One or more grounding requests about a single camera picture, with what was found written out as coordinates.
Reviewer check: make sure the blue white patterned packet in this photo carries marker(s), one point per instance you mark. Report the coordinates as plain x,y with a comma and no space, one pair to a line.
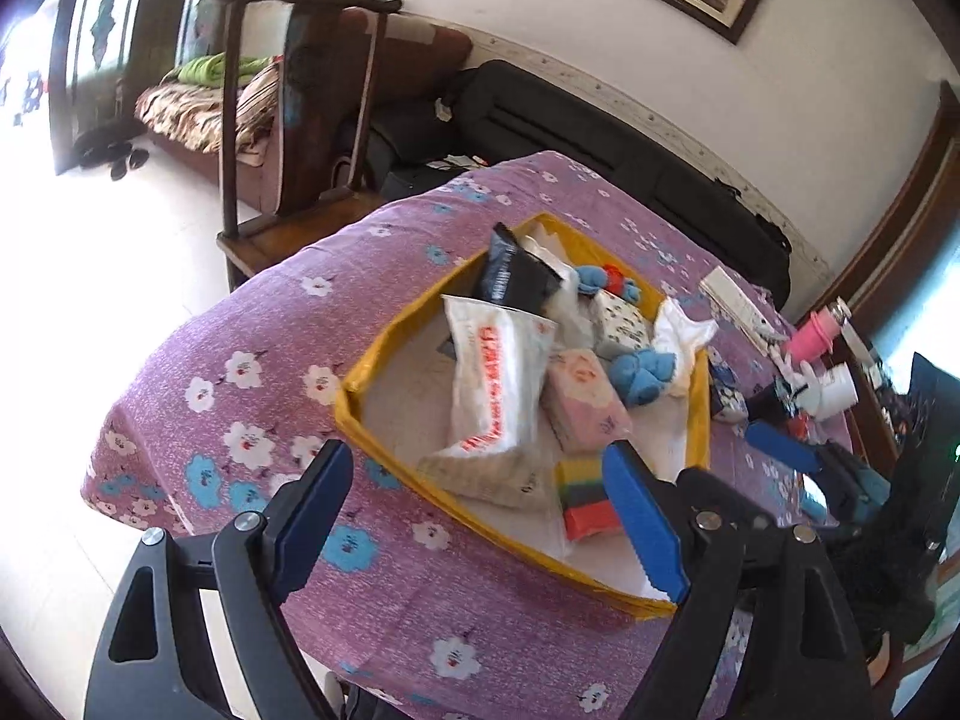
727,394

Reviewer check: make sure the pink cup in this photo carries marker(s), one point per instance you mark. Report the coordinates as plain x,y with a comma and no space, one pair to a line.
814,334

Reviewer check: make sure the patterned tissue pack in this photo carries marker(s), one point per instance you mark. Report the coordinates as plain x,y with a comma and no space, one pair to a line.
619,322

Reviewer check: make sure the white plastic bag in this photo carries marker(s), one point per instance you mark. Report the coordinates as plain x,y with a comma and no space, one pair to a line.
570,307

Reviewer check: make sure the yellow cardboard box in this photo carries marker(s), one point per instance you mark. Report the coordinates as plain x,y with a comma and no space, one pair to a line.
409,390

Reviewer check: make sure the wooden framed glass door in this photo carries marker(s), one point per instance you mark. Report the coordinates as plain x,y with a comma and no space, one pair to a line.
112,15

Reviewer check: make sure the purple floral tablecloth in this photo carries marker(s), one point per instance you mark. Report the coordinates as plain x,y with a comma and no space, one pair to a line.
262,330

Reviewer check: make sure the pink tissue pack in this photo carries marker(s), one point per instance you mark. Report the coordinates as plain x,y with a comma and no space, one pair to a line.
585,397

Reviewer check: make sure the orange mesh scrubber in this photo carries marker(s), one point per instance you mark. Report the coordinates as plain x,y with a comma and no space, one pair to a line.
799,427

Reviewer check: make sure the white red-print plastic pack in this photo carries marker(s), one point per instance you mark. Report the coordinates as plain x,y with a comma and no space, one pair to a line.
487,375

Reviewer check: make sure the white cloth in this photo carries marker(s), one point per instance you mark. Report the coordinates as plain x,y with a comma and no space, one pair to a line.
679,337

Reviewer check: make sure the brown armchair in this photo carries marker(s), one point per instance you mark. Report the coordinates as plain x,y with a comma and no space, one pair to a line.
420,52

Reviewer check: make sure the green cloth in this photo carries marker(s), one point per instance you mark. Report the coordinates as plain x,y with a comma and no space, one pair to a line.
210,69

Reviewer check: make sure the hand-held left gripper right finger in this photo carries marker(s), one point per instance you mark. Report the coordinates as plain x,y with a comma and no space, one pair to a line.
645,525

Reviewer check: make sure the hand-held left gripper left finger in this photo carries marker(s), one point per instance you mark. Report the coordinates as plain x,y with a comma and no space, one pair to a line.
315,517

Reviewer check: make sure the black bag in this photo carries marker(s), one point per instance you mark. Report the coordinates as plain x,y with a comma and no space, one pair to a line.
405,150

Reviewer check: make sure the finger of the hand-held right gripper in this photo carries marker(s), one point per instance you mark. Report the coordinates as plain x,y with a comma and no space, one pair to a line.
784,446

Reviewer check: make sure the red blue soft toy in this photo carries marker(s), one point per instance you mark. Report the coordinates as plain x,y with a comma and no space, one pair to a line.
611,281

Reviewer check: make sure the white notebook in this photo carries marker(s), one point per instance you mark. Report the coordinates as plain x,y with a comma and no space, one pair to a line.
739,304

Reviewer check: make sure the dark wooden chair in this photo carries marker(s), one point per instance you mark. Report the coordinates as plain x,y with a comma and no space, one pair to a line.
300,90

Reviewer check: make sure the daybed with patterned blanket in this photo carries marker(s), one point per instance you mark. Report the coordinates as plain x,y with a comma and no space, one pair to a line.
187,109

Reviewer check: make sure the black glossy packet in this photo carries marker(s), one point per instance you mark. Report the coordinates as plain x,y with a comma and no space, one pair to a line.
517,277

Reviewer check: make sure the white knit glove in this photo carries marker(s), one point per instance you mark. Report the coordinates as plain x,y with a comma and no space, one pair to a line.
799,375

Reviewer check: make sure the blue sock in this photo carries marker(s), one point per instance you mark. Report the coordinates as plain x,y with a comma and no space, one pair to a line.
637,379

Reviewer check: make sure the black sofa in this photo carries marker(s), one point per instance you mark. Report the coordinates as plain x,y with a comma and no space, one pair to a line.
600,142

